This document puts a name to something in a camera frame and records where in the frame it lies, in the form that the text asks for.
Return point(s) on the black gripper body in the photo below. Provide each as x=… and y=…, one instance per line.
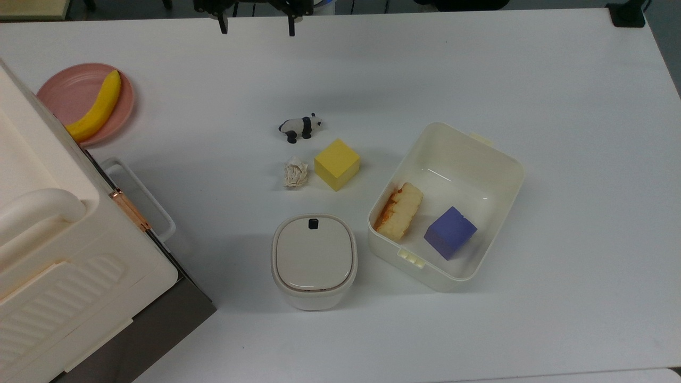
x=250, y=4

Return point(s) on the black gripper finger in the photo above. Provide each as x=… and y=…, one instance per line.
x=291, y=25
x=223, y=23

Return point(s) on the white trash can with lid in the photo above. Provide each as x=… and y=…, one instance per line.
x=314, y=260

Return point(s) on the toy panda figurine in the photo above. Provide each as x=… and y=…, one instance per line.
x=299, y=127

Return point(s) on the yellow foam cube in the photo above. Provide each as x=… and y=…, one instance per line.
x=337, y=164

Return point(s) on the crumpled white paper ball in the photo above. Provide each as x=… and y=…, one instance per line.
x=296, y=173

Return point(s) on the yellow banana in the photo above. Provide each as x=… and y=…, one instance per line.
x=98, y=109

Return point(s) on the pink round plate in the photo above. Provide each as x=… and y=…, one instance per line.
x=80, y=96

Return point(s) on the slice of toasted bread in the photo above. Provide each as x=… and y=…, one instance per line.
x=399, y=211

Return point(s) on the cream plastic storage box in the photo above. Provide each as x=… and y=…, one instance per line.
x=452, y=175

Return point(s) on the purple foam cube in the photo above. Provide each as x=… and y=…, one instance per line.
x=450, y=232

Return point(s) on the cream toy oven appliance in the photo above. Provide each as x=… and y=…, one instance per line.
x=64, y=255

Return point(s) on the black clamp mount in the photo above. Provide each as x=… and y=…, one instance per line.
x=628, y=13

